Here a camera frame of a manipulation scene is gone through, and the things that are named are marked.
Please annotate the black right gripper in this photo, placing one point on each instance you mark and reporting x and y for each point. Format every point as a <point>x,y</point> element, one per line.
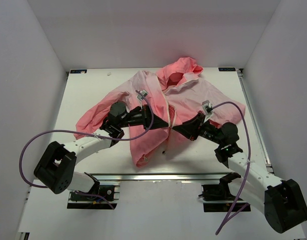
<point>190,128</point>

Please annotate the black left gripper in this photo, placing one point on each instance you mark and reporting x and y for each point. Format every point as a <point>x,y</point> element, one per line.
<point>146,116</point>

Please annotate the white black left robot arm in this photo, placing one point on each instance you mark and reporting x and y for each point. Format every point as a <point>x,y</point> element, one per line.
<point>56,168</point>

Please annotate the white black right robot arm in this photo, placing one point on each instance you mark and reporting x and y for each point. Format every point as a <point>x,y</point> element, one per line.
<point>280,201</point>

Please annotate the blue label sticker right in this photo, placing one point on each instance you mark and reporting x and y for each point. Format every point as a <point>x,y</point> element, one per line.
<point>227,69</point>

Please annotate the blue label sticker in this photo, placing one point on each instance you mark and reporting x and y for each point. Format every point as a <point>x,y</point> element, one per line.
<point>227,69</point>
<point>78,71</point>

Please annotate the blue label sticker left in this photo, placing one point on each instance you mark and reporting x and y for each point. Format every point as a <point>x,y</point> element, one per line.
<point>78,71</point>

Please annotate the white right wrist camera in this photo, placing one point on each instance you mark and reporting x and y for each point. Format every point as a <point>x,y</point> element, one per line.
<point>208,110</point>

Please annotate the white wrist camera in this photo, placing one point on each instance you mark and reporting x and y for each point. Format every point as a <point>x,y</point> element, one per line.
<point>141,95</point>
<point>208,110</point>

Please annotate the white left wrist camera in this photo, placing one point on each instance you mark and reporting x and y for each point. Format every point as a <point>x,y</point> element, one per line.
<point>141,95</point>

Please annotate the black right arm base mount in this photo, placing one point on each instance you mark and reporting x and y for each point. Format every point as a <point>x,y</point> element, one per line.
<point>217,197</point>

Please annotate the aluminium table frame rail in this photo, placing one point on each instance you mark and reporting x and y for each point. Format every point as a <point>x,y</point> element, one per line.
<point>159,177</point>

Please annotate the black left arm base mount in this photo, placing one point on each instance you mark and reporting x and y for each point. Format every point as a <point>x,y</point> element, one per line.
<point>101,196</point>

